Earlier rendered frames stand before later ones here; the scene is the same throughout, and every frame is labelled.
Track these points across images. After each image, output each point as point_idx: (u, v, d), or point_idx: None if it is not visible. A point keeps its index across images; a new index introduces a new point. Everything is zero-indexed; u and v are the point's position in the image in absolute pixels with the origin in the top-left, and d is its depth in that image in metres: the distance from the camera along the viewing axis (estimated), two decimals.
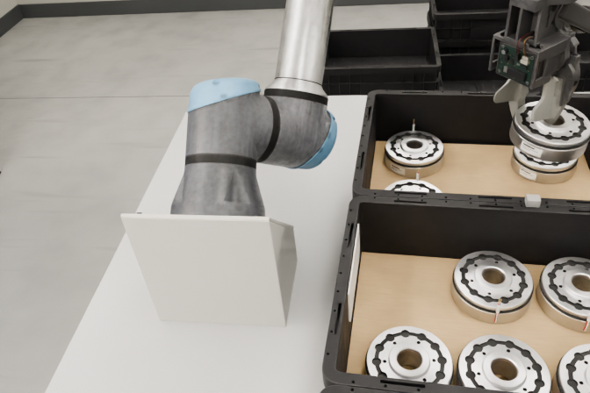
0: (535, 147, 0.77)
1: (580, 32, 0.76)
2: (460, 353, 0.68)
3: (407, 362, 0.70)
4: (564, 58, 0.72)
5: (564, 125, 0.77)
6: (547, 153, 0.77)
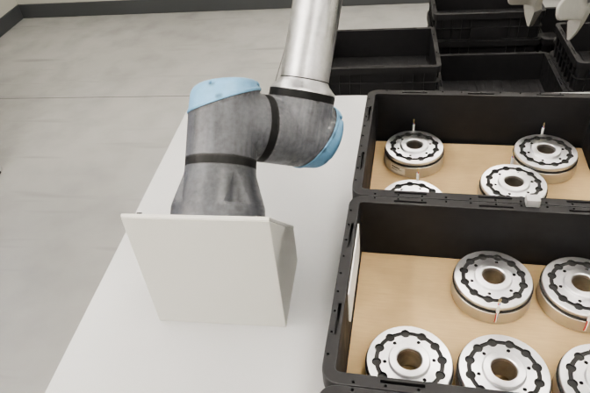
0: None
1: None
2: (460, 353, 0.68)
3: (407, 362, 0.70)
4: None
5: (522, 187, 0.88)
6: None
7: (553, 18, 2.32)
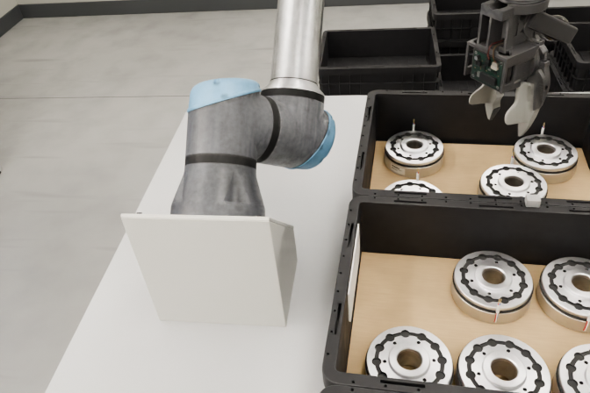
0: None
1: (553, 40, 0.80)
2: (460, 353, 0.68)
3: (407, 362, 0.70)
4: (534, 65, 0.76)
5: (522, 187, 0.88)
6: None
7: None
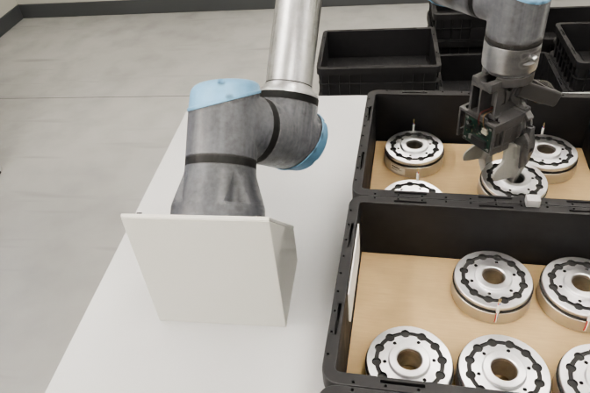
0: None
1: (539, 103, 0.87)
2: (460, 353, 0.68)
3: (407, 362, 0.70)
4: (521, 129, 0.83)
5: (523, 183, 0.88)
6: None
7: (553, 18, 2.32)
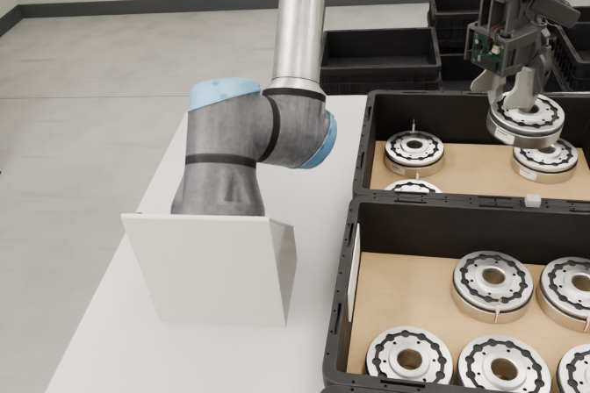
0: (507, 133, 0.80)
1: (556, 25, 0.79)
2: (460, 353, 0.68)
3: (407, 362, 0.70)
4: (536, 48, 0.75)
5: (538, 114, 0.80)
6: (519, 140, 0.79)
7: None
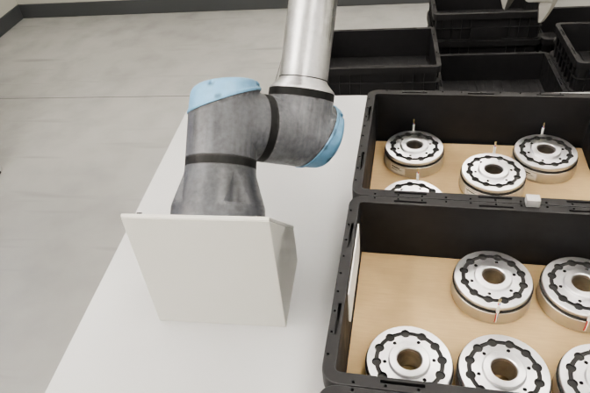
0: (474, 192, 0.91)
1: None
2: (460, 353, 0.68)
3: (407, 362, 0.70)
4: None
5: (501, 175, 0.91)
6: None
7: (553, 18, 2.32)
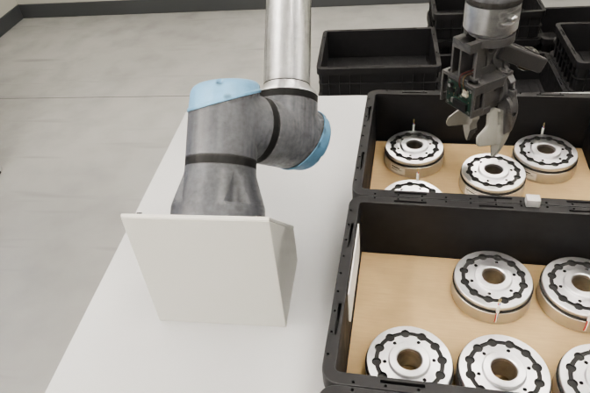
0: (474, 192, 0.91)
1: (524, 69, 0.87)
2: (460, 353, 0.68)
3: (407, 362, 0.70)
4: (502, 93, 0.83)
5: (501, 175, 0.91)
6: None
7: (553, 18, 2.32)
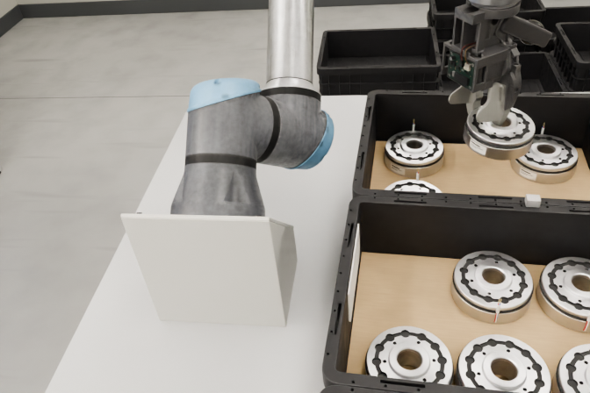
0: (479, 145, 0.86)
1: (528, 44, 0.84)
2: (460, 353, 0.68)
3: (407, 362, 0.70)
4: (506, 67, 0.80)
5: (509, 127, 0.85)
6: (491, 152, 0.85)
7: (553, 18, 2.32)
